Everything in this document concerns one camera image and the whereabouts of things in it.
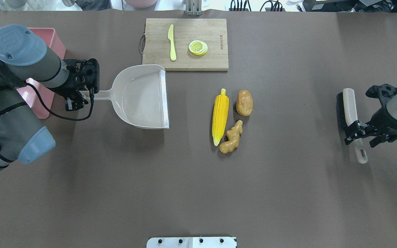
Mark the beige hand brush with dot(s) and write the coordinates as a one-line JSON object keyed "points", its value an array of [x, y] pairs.
{"points": [[346, 114]]}

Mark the beige plastic dustpan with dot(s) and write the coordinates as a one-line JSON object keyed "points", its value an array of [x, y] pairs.
{"points": [[139, 96]]}

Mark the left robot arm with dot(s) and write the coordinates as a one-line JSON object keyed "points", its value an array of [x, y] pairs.
{"points": [[23, 137]]}

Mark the pink plastic bin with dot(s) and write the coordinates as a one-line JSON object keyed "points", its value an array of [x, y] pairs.
{"points": [[33, 68]]}

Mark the yellow lemon slices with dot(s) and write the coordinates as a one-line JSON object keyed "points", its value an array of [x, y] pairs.
{"points": [[198, 47]]}

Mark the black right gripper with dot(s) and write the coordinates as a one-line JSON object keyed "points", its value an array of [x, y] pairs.
{"points": [[383, 122]]}

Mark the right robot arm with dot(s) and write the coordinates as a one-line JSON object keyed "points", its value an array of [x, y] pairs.
{"points": [[382, 126]]}

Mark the yellow plastic knife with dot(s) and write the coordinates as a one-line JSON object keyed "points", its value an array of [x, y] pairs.
{"points": [[170, 36]]}

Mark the yellow toy corn cob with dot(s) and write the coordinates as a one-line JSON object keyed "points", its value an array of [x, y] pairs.
{"points": [[219, 118]]}

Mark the wooden cutting board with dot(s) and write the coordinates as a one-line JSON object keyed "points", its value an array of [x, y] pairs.
{"points": [[211, 31]]}

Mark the brown toy potato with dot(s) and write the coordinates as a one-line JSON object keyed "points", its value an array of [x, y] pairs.
{"points": [[244, 103]]}

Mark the tan toy ginger root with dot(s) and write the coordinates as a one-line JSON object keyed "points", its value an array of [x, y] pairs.
{"points": [[233, 138]]}

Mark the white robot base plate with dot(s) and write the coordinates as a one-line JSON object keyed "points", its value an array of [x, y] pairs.
{"points": [[192, 242]]}

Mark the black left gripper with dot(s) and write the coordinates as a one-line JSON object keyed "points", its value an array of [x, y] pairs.
{"points": [[61, 91]]}

